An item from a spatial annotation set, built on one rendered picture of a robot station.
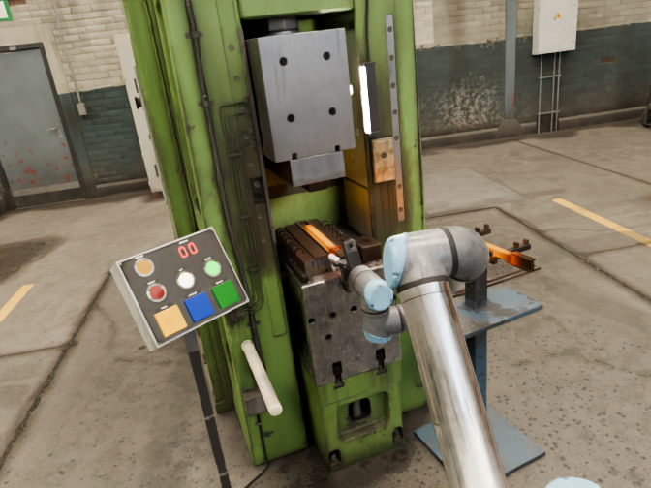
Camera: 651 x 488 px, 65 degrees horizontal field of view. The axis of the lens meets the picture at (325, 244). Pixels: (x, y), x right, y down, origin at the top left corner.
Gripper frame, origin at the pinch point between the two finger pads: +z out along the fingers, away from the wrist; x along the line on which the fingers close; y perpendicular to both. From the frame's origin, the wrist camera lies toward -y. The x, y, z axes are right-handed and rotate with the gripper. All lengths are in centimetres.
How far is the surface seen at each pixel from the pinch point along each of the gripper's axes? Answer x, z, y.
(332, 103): 5, 3, -53
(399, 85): 39, 18, -54
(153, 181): -58, 551, 76
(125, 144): -84, 621, 31
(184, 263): -54, -10, -13
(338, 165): 5.2, 2.9, -31.7
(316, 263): -7.8, 2.9, 3.6
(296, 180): -10.8, 2.9, -29.2
